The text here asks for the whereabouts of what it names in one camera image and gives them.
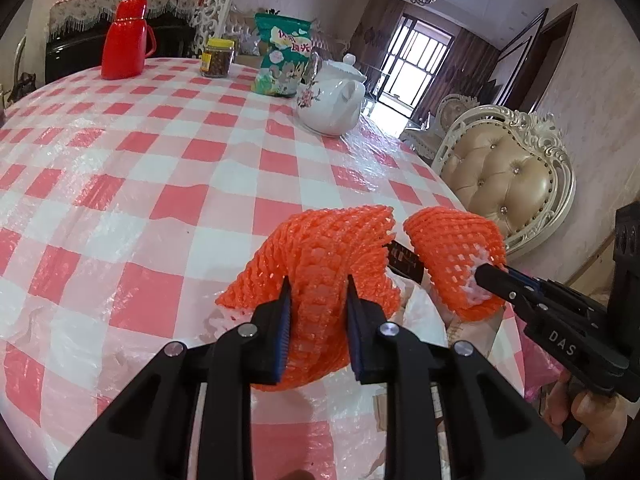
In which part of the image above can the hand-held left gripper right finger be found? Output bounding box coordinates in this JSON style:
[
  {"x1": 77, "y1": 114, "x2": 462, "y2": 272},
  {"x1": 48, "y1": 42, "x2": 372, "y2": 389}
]
[{"x1": 346, "y1": 274, "x2": 586, "y2": 480}]

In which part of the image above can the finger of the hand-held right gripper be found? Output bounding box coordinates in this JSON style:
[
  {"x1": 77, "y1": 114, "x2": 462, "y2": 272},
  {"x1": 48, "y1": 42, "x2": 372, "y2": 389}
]
[{"x1": 474, "y1": 263, "x2": 611, "y2": 333}]

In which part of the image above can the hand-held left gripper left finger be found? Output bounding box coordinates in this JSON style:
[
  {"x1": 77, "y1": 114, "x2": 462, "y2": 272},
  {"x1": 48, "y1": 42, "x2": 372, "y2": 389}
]
[{"x1": 54, "y1": 276, "x2": 293, "y2": 480}]

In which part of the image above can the pink-lined waste bin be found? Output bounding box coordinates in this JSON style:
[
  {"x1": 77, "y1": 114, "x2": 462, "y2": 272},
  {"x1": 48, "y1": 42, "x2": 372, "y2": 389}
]
[{"x1": 517, "y1": 317, "x2": 572, "y2": 402}]

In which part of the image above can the small orange foam fruit net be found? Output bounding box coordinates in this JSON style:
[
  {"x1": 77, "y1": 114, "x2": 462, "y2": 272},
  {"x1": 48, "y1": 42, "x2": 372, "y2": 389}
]
[{"x1": 402, "y1": 206, "x2": 508, "y2": 322}]

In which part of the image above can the large orange foam fruit net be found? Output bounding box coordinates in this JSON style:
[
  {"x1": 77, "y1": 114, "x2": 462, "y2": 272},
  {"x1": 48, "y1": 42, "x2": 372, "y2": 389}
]
[{"x1": 216, "y1": 205, "x2": 401, "y2": 392}]

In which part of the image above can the person's right hand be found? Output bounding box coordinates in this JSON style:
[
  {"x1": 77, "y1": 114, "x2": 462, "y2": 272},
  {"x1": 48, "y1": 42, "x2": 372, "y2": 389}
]
[{"x1": 542, "y1": 370, "x2": 637, "y2": 466}]

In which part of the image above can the white plastic bag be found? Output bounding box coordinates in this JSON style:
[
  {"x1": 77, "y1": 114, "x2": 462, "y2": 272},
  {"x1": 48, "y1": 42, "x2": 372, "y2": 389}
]
[{"x1": 387, "y1": 275, "x2": 448, "y2": 348}]

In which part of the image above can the black box with gold print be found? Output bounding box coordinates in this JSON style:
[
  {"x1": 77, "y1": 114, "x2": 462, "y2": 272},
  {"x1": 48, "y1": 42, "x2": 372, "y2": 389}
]
[{"x1": 385, "y1": 240, "x2": 427, "y2": 283}]

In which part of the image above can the beige tufted carved chair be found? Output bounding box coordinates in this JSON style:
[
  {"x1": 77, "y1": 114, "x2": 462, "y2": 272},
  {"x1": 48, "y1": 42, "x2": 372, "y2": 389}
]
[{"x1": 431, "y1": 105, "x2": 577, "y2": 261}]

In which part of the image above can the pink checked tablecloth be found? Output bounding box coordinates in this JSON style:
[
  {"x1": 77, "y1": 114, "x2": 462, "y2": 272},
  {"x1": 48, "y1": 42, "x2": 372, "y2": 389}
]
[{"x1": 0, "y1": 55, "x2": 526, "y2": 480}]

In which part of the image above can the brown curtain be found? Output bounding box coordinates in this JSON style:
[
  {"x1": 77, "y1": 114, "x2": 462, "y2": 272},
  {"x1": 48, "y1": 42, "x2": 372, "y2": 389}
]
[
  {"x1": 349, "y1": 0, "x2": 407, "y2": 68},
  {"x1": 425, "y1": 27, "x2": 502, "y2": 123}
]

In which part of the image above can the dark wooden door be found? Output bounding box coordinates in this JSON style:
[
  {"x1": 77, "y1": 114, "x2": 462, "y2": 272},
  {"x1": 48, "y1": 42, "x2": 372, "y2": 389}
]
[{"x1": 492, "y1": 8, "x2": 581, "y2": 111}]

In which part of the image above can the white floral teapot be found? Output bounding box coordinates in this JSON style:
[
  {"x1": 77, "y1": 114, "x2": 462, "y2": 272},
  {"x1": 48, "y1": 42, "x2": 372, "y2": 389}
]
[{"x1": 296, "y1": 54, "x2": 367, "y2": 137}]

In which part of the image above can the barred window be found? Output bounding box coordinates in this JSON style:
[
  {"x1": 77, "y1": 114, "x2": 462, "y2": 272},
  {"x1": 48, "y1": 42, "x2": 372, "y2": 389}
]
[{"x1": 375, "y1": 12, "x2": 456, "y2": 111}]

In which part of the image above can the green snack bag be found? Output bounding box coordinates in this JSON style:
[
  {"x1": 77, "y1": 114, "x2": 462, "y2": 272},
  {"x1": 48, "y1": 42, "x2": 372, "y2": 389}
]
[{"x1": 250, "y1": 12, "x2": 321, "y2": 98}]

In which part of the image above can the yellow-lidded glass jar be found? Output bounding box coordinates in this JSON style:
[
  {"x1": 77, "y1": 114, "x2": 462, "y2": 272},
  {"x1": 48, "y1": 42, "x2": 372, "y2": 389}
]
[{"x1": 200, "y1": 38, "x2": 236, "y2": 79}]

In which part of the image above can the red thermos jug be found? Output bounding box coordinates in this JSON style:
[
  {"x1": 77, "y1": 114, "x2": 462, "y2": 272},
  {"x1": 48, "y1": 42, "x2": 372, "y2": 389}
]
[{"x1": 101, "y1": 0, "x2": 157, "y2": 81}]

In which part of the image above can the white lattice screen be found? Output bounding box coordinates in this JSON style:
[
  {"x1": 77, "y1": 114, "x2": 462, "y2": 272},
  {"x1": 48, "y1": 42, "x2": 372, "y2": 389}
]
[{"x1": 192, "y1": 0, "x2": 246, "y2": 43}]

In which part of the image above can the black piano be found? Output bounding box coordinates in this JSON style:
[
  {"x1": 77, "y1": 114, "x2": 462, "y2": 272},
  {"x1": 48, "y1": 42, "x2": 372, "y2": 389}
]
[{"x1": 45, "y1": 12, "x2": 198, "y2": 86}]

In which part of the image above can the floral lace piano cover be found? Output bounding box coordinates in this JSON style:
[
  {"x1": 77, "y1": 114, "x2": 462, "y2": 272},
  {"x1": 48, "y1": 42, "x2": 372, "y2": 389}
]
[{"x1": 47, "y1": 0, "x2": 201, "y2": 36}]

